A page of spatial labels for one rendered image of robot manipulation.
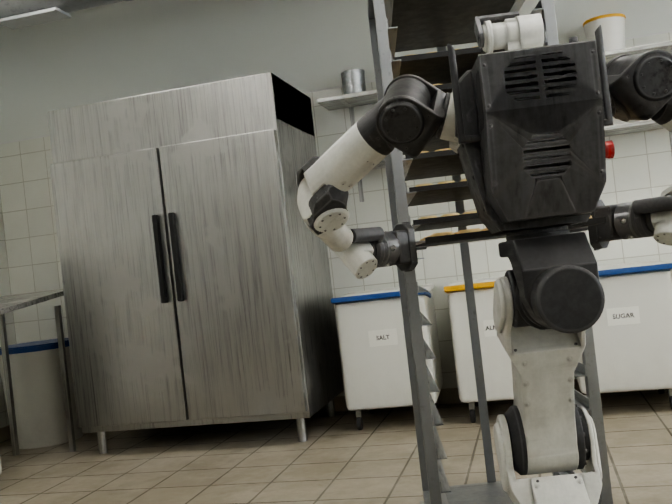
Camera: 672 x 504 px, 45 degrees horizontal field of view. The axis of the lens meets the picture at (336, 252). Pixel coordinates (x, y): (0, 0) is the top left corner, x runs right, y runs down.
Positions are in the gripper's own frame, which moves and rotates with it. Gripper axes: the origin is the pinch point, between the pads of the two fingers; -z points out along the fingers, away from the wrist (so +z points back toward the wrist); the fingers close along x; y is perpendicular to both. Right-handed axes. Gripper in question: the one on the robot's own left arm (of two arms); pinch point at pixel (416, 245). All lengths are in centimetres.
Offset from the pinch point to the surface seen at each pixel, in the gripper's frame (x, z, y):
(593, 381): -41, -37, -24
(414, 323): -20.6, -4.5, 7.8
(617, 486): -98, -122, 22
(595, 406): -48, -37, -24
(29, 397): -66, -41, 381
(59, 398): -70, -57, 374
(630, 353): -66, -236, 72
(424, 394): -39.9, -4.9, 7.4
